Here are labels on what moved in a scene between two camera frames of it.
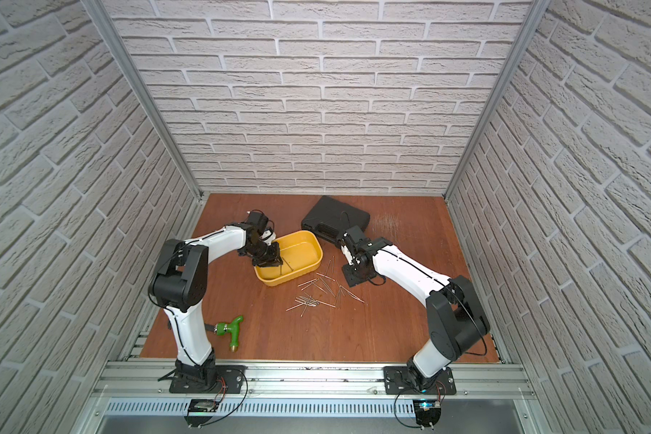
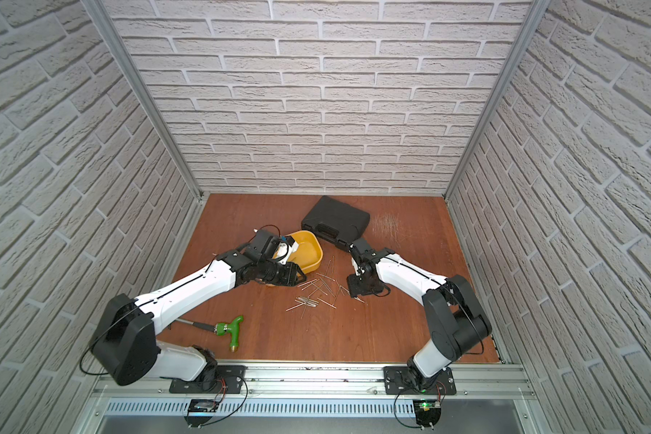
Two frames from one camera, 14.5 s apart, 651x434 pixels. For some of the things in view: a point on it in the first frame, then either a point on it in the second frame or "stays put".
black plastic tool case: (329, 218) stays put
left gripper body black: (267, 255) -> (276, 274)
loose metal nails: (307, 300) stays put
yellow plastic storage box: (300, 253) stays put
